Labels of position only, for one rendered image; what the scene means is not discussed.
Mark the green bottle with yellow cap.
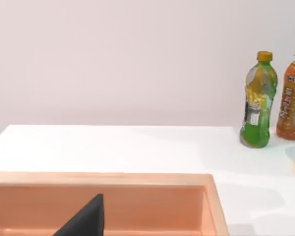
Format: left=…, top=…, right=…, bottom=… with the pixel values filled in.
left=239, top=51, right=278, bottom=149

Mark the shallow salmon-coloured box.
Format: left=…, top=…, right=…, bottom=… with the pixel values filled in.
left=0, top=171, right=230, bottom=236

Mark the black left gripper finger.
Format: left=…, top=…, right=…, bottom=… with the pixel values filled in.
left=52, top=193, right=106, bottom=236

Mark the orange bottle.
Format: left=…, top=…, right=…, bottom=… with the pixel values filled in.
left=276, top=48, right=295, bottom=141

